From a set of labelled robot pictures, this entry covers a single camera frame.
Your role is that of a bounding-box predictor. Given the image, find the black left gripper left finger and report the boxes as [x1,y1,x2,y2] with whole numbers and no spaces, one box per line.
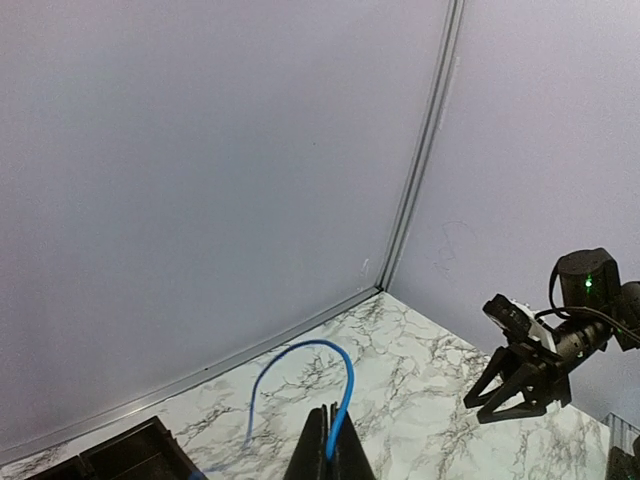
[283,405,329,480]

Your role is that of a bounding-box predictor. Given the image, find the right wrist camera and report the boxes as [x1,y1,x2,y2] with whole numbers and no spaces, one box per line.
[482,294,557,353]

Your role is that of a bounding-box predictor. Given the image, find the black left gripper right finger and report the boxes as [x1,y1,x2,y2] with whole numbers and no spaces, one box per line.
[329,413,375,480]

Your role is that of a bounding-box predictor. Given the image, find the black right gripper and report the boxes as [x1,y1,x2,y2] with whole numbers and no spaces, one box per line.
[464,319,608,424]

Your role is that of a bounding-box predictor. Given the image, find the right aluminium corner post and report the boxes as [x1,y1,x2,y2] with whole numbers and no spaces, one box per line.
[375,0,467,292]

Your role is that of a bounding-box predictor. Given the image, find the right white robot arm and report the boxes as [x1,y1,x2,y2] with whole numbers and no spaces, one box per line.
[464,248,639,424]

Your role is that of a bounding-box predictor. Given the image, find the blue cable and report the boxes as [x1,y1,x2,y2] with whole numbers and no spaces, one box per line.
[197,338,355,476]

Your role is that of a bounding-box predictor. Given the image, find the black compartment tray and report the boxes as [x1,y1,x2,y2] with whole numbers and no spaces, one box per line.
[32,416,206,480]

